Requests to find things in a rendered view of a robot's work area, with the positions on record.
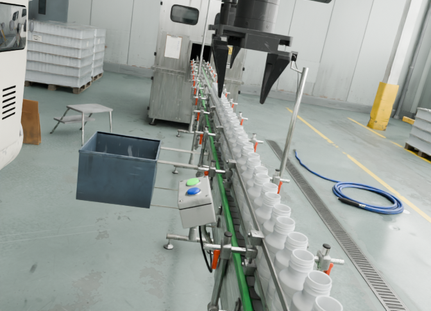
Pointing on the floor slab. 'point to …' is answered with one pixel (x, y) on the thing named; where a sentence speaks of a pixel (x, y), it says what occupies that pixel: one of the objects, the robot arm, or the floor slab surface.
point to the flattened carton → (31, 122)
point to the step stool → (82, 116)
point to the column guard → (382, 106)
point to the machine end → (187, 52)
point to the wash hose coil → (362, 188)
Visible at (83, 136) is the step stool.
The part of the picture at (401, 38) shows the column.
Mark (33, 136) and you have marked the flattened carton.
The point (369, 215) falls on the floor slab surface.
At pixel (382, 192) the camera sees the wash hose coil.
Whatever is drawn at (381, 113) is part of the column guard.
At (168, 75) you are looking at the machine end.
